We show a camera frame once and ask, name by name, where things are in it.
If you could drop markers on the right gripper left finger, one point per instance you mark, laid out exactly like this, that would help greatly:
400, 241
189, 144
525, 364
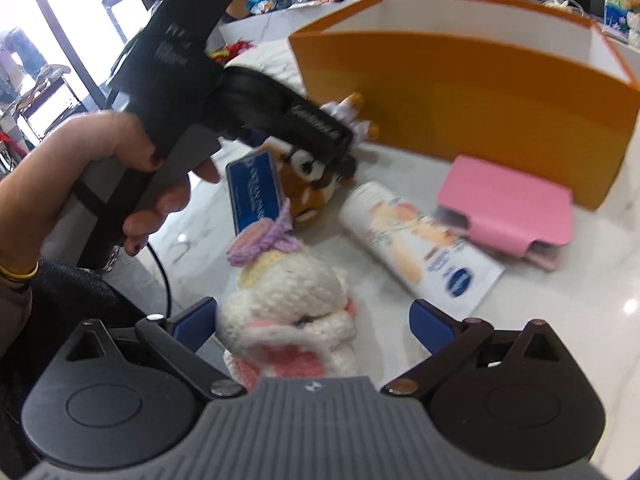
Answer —
174, 342

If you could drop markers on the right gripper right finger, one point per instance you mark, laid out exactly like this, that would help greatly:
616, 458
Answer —
451, 344

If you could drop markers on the white lotion tube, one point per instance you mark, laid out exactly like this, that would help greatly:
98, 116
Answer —
434, 263

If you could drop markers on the white crochet doll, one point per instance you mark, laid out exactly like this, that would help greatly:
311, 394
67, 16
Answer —
291, 315

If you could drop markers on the brown plush toy sailor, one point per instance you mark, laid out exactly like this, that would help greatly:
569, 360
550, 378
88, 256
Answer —
308, 183

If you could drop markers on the pink wallet case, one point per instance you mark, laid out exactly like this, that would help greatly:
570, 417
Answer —
505, 210

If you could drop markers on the person left hand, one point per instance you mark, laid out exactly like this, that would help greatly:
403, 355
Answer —
34, 194

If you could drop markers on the red feather toy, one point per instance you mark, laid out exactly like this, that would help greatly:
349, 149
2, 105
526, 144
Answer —
229, 52

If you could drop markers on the blue Ocean Park tag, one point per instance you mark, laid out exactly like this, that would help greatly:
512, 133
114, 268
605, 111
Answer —
255, 190

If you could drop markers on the large orange storage box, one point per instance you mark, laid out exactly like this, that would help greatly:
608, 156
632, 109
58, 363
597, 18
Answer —
513, 82

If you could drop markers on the green painted picture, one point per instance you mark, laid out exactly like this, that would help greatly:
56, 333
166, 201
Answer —
621, 20

